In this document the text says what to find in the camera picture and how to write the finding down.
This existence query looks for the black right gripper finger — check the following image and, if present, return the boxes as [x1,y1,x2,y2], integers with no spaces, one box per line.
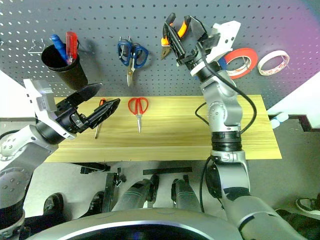
[163,22,188,60]
[184,14,208,43]

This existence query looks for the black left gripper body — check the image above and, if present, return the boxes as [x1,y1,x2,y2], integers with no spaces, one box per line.
[55,98,91,135]

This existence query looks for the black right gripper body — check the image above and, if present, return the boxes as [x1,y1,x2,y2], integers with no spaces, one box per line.
[176,33,221,69]

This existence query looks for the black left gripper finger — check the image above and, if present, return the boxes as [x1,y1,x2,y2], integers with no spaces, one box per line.
[85,98,122,130]
[65,83,104,108]

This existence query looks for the orange and black pliers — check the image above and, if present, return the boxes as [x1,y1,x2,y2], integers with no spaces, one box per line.
[159,12,193,61]

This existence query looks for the white tape roll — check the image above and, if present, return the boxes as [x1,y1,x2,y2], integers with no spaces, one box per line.
[257,49,291,77]

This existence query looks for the orange and black screwdriver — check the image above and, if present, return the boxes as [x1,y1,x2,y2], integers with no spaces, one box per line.
[94,98,108,140]

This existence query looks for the blue tape roll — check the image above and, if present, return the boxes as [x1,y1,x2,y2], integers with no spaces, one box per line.
[217,57,229,71]

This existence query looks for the black plastic cup holder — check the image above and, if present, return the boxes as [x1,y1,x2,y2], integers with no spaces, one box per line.
[40,43,89,92]

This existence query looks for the dark grey perforated pegboard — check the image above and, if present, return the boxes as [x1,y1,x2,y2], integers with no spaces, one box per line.
[0,0,320,111]

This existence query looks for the red tape roll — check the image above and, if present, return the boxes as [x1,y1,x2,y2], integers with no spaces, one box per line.
[223,47,259,81]

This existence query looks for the black floor tape strip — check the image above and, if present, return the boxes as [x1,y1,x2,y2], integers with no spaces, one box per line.
[142,166,193,176]

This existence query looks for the dark rounded robot leg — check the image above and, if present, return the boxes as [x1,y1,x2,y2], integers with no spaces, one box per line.
[111,174,160,213]
[170,174,202,213]

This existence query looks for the white and blue bottle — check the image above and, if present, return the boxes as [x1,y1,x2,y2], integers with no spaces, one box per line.
[270,112,289,129]

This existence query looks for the silver robot torso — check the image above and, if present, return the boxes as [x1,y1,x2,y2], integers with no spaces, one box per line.
[24,209,245,240]

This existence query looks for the black and white shoe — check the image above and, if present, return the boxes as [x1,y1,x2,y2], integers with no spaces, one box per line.
[295,196,320,221]

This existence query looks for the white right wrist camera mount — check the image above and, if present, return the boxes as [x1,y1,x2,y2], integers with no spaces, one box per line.
[189,20,242,77]

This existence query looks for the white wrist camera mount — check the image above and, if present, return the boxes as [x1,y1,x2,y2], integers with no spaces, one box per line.
[23,78,77,141]
[189,20,242,77]

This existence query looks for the red handled scissors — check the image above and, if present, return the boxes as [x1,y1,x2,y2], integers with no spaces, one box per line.
[127,96,150,134]

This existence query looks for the blue handled scissors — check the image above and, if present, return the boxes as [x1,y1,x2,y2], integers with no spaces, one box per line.
[116,36,150,88]

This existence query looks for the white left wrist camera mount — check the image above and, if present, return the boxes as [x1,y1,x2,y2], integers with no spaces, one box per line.
[23,78,77,141]

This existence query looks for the red handled screwdriver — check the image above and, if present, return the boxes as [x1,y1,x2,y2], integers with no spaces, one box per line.
[65,31,79,65]

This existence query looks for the blue handled screwdriver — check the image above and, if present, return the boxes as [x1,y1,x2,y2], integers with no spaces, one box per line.
[50,34,69,65]

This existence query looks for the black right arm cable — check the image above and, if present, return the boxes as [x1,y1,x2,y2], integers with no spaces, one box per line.
[194,56,258,134]

